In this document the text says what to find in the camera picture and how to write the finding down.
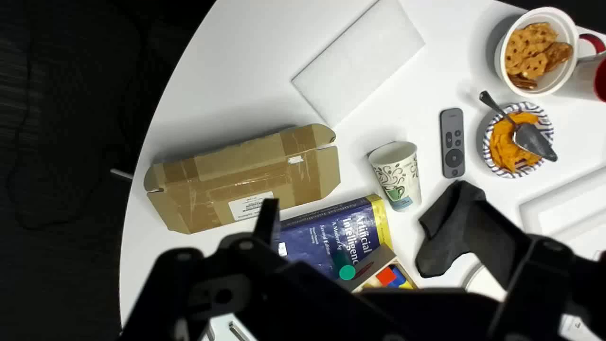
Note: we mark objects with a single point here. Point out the printed paper cup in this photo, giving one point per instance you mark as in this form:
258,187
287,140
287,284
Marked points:
397,176

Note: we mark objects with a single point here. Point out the red mug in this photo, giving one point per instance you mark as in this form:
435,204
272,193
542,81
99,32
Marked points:
599,75

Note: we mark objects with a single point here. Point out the wooden box of coloured blocks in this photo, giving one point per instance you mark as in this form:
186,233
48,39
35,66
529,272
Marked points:
389,274

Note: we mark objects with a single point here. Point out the orange chips pile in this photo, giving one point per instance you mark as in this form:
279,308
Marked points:
505,147

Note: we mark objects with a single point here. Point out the black remote control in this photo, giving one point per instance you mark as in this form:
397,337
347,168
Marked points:
453,142

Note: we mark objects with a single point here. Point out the open brown cardboard box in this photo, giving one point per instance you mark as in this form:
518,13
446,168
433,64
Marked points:
239,180

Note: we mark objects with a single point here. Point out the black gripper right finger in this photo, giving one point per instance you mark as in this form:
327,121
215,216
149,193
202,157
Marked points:
467,219

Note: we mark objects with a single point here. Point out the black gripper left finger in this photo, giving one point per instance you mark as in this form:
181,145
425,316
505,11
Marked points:
268,219

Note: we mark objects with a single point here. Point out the pretzel crackers pile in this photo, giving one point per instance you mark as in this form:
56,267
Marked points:
533,53

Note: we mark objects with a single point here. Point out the long white tray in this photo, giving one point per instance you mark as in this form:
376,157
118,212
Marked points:
569,200

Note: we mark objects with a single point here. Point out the patterned paper plate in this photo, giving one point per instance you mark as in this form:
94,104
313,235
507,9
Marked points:
489,134

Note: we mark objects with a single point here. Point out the white bowl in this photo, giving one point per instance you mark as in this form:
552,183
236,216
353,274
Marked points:
563,75

